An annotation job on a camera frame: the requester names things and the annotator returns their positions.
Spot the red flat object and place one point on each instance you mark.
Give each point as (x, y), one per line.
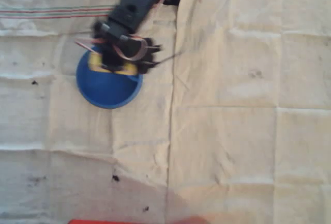
(103, 221)

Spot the cream cloth with striped band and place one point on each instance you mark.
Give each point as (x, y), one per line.
(232, 131)

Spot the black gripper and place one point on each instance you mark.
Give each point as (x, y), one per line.
(111, 59)

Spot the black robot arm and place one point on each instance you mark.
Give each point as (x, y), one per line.
(133, 4)

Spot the yellow rectangular block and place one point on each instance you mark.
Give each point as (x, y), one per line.
(129, 69)

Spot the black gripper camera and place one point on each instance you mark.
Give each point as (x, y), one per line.
(152, 53)

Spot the blue plastic bowl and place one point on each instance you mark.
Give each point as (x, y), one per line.
(108, 92)

